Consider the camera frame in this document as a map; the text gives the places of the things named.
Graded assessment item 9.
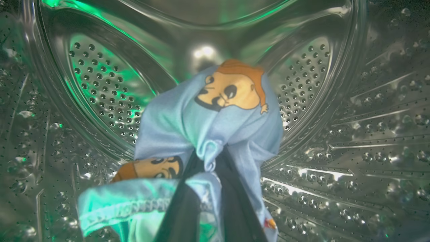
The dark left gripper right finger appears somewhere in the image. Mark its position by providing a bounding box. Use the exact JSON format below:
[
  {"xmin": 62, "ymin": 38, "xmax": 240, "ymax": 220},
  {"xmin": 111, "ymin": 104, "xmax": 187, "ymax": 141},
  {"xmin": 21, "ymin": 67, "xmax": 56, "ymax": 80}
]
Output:
[{"xmin": 214, "ymin": 145, "xmax": 270, "ymax": 242}]

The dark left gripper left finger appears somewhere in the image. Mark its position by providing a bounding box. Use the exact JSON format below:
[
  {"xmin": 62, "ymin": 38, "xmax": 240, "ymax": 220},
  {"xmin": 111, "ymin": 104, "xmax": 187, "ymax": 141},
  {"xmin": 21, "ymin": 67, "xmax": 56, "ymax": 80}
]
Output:
[{"xmin": 154, "ymin": 151, "xmax": 205, "ymax": 242}]

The blue cartoon print garment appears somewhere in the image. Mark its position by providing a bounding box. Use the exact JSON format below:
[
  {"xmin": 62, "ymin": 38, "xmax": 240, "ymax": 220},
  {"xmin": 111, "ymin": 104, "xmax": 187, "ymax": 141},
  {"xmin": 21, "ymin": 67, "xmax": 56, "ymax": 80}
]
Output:
[{"xmin": 78, "ymin": 60, "xmax": 283, "ymax": 242}]

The perforated steel washer drum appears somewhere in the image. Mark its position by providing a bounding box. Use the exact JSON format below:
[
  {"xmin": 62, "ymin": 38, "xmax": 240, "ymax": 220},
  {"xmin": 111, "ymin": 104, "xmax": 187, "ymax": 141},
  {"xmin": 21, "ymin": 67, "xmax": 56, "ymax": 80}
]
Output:
[{"xmin": 0, "ymin": 0, "xmax": 430, "ymax": 242}]

